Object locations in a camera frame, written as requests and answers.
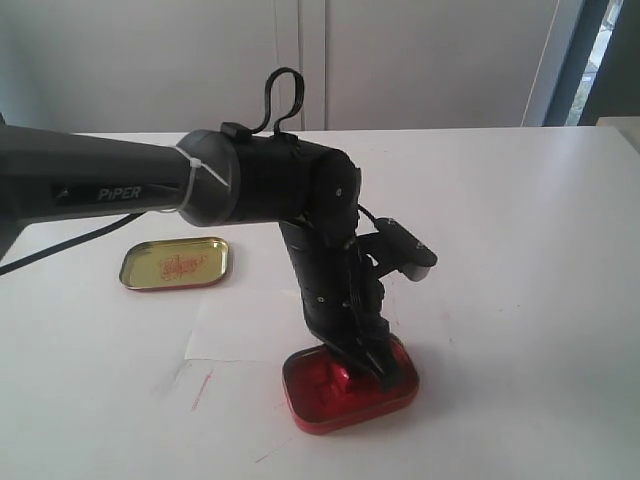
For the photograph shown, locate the black cable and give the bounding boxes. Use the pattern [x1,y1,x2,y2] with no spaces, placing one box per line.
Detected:
[0,66,306,277]

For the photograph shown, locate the gold tin lid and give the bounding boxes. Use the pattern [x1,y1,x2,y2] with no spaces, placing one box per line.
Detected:
[119,237,232,292]

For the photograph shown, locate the white side table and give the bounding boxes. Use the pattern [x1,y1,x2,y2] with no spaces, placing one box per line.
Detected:
[596,116,640,152]

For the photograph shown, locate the white cabinet doors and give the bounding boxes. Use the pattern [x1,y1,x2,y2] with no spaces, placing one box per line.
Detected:
[1,1,581,132]

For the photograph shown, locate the red rubber stamp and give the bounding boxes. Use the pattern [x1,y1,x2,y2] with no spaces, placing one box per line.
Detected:
[317,361,365,403]

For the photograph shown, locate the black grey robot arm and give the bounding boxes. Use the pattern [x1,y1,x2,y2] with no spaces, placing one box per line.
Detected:
[1,125,402,390]

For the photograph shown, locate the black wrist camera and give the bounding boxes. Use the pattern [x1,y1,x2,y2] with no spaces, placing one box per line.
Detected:
[358,217,438,282]

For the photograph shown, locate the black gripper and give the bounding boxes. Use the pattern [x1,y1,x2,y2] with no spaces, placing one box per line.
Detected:
[279,218,402,395]

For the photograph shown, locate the red ink pad tin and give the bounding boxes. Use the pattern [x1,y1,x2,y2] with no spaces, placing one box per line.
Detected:
[282,335,420,435]

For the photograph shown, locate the dark window frame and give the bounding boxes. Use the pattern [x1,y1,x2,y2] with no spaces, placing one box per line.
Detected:
[542,0,639,127]

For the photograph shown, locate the white paper sheet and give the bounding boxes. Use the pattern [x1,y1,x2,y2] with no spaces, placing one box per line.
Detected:
[184,288,318,364]

